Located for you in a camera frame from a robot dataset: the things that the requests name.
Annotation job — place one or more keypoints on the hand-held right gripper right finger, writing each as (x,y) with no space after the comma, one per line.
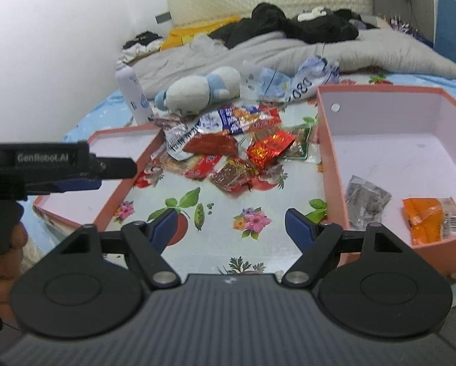
(298,223)

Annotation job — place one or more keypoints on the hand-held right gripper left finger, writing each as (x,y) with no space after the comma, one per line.
(167,225)

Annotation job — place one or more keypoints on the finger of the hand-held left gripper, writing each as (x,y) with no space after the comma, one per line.
(115,167)
(70,187)

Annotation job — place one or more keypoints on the pile of snack packets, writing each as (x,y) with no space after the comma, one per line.
(266,148)

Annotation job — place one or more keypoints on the pink cardboard box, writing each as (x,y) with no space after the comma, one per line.
(403,148)

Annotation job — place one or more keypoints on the person's left hand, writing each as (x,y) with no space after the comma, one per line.
(3,270)

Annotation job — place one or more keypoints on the pink cardboard box lid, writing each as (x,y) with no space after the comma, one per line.
(79,206)

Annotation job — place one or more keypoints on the floral tablecloth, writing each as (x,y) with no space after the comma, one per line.
(220,198)

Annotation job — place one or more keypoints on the grey snack packet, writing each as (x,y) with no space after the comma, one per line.
(365,198)

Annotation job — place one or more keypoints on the white spray bottle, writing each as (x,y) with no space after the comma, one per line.
(132,91)

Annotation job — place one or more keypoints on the white and blue plush toy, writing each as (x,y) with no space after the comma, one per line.
(190,91)

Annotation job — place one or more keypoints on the heap of dark and white clothes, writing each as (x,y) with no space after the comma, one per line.
(140,45)

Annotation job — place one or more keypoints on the orange snack packet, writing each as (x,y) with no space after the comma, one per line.
(422,217)

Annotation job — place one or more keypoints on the clear plastic bag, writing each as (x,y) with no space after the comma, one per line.
(270,82)

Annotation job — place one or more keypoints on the crumpled blue white plastic bag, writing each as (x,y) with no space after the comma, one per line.
(312,76)

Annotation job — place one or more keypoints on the yellow cloth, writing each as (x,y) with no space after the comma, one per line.
(182,34)

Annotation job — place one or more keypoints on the grey quilt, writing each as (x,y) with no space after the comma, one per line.
(289,49)

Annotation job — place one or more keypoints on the black clothes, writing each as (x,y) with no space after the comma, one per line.
(273,23)

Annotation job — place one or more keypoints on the patterned blue white cloth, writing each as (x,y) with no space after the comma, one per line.
(407,28)

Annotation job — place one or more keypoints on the blue chair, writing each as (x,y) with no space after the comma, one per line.
(452,26)

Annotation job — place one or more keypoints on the grey wall socket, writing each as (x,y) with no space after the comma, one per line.
(162,18)

